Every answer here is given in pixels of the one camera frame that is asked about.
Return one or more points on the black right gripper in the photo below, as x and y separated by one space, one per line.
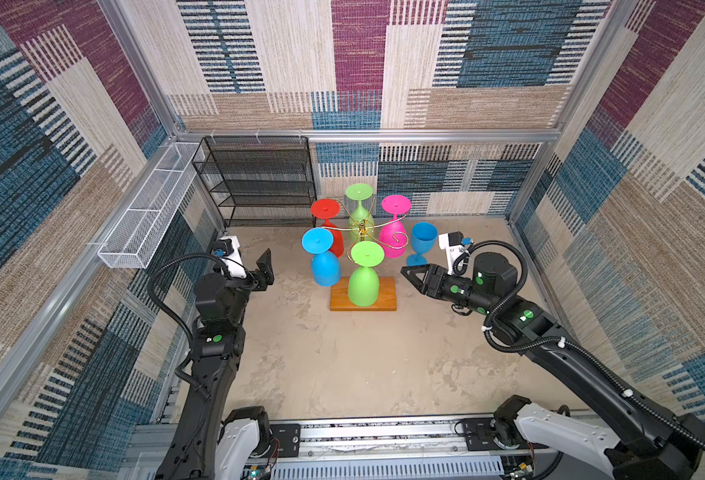
432 281

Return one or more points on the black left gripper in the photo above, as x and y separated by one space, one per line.
260 278

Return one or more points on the blue wine glass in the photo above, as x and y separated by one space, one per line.
325 266
424 238

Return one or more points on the green wine glass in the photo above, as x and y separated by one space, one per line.
364 284
360 207

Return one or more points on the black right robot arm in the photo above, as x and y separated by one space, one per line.
637 438

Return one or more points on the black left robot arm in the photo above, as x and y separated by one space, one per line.
214 360

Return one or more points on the pink wine glass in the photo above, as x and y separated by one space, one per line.
393 237

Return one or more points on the red wine glass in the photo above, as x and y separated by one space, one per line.
325 210

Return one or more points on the black mesh shelf rack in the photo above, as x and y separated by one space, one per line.
258 182

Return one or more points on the wooden rack base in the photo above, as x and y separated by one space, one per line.
387 300

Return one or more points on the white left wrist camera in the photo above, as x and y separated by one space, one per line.
227 248

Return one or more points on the gold wire glass rack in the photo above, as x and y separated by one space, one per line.
371 237

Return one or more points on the white mesh wall basket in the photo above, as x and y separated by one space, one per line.
134 240

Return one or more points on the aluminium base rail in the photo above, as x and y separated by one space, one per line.
419 447

